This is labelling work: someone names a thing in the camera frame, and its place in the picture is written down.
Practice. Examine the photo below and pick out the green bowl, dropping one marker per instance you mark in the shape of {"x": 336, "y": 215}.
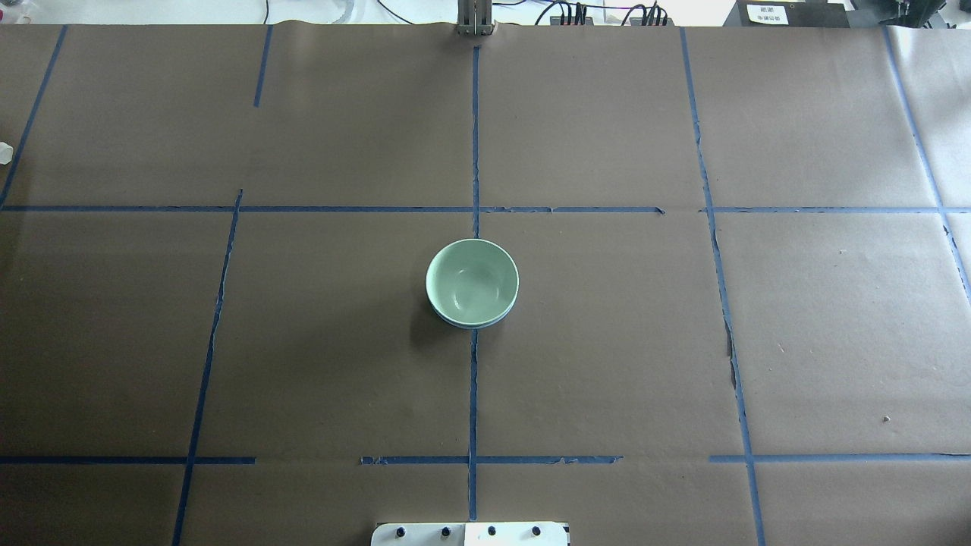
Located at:
{"x": 472, "y": 269}

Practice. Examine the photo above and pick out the blue bowl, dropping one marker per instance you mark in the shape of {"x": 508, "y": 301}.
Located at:
{"x": 472, "y": 314}

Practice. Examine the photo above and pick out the black power box with label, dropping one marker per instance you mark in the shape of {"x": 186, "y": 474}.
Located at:
{"x": 796, "y": 14}

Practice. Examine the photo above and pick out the aluminium frame post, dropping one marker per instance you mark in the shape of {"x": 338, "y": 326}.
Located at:
{"x": 475, "y": 17}

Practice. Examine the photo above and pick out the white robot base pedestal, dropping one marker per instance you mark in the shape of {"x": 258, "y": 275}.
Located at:
{"x": 472, "y": 533}

